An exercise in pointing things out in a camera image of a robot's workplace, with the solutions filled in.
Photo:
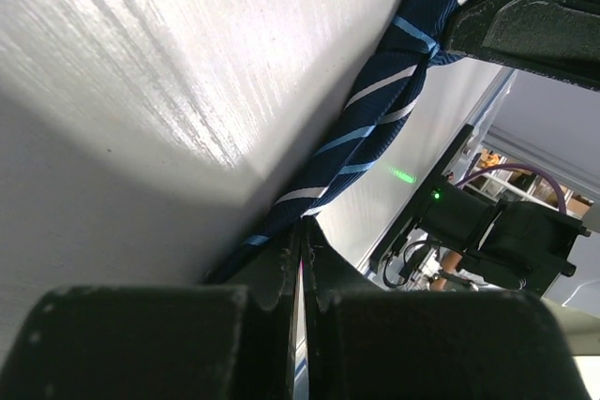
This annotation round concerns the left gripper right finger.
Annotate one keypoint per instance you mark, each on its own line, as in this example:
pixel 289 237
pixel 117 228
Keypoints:
pixel 364 342

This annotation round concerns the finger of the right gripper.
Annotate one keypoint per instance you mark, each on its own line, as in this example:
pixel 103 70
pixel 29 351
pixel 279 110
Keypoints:
pixel 557 39

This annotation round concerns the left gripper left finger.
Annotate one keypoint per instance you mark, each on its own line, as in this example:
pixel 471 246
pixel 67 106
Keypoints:
pixel 230 341

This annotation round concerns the navy striped tie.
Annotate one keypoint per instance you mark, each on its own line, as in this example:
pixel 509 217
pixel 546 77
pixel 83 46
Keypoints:
pixel 381 100

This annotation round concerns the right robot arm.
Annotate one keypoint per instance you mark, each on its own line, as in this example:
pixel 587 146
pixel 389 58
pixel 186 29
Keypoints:
pixel 522 245

